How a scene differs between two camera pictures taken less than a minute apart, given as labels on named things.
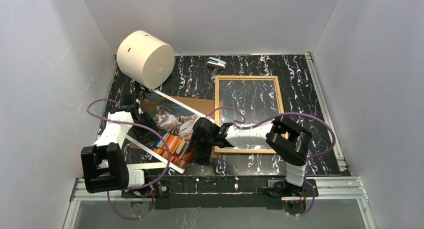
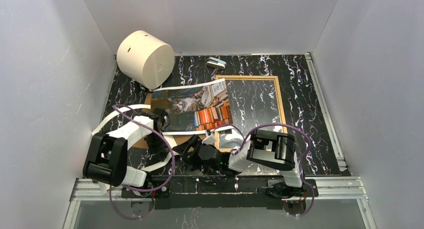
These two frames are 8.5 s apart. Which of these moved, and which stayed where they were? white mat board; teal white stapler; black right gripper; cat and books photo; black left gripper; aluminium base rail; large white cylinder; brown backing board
Moved: brown backing board; black left gripper; cat and books photo; black right gripper; white mat board
Stayed: teal white stapler; aluminium base rail; large white cylinder
